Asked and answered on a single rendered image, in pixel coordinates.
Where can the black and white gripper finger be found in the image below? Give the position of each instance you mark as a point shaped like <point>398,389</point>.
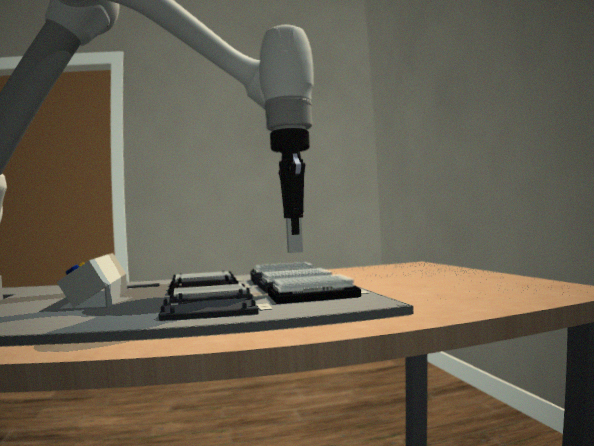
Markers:
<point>284,194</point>
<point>295,200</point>

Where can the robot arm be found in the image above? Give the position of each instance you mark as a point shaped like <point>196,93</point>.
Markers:
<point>283,89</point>

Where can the cream operator panel with buttons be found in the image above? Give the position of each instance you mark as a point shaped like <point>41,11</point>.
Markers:
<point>100,273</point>

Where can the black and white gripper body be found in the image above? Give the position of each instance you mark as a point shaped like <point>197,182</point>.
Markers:
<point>293,138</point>

